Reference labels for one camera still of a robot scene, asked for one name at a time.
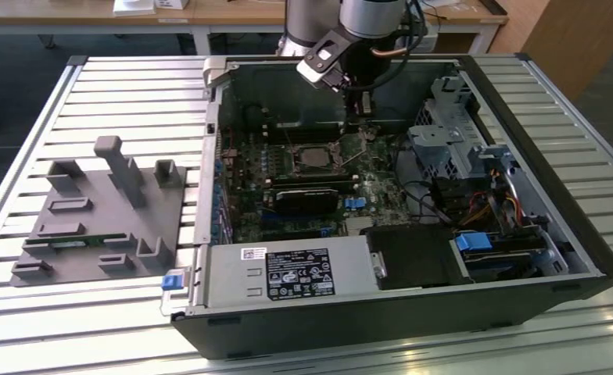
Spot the black PC case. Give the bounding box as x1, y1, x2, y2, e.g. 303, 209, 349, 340
168, 52, 613, 361

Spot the black plastic shroud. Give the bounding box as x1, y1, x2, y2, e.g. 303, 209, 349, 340
364, 225, 473, 291

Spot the black graphics card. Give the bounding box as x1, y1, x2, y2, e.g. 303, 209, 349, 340
274, 188, 340, 215

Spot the coloured power wire bundle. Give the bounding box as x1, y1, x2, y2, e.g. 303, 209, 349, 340
463, 167, 525, 231

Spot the CPU socket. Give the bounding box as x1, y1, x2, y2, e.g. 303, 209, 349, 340
287, 141, 350, 177

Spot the blue disk carrier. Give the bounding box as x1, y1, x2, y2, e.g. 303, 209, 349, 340
454, 232, 495, 255

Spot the silver power supply unit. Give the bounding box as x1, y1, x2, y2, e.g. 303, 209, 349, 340
202, 236, 382, 309

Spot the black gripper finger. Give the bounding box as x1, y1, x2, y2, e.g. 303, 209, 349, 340
360, 92, 378, 120
344, 91, 362, 134

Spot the grey parts rack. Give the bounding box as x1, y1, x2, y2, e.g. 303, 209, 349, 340
9, 134, 189, 289

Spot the silver metal drive cage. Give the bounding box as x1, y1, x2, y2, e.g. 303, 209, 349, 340
406, 76, 521, 187

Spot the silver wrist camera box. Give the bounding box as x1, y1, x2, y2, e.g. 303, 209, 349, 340
295, 29, 350, 93

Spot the silver CPU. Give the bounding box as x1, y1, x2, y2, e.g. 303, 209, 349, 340
299, 147, 340, 168

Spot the green RAM stick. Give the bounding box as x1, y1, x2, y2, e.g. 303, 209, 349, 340
50, 233, 128, 248

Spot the RAM slot with white clips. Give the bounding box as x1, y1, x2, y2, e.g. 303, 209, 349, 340
273, 181, 361, 193
270, 174, 360, 185
262, 130, 346, 141
259, 121, 345, 132

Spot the wooden cabinet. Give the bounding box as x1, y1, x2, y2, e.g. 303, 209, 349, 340
487, 0, 613, 103

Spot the wooden desk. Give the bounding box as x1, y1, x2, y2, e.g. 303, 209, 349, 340
0, 0, 511, 55

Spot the green motherboard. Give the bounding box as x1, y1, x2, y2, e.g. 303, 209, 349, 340
215, 124, 433, 243

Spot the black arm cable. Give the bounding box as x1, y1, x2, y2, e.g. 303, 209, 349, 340
382, 0, 429, 91

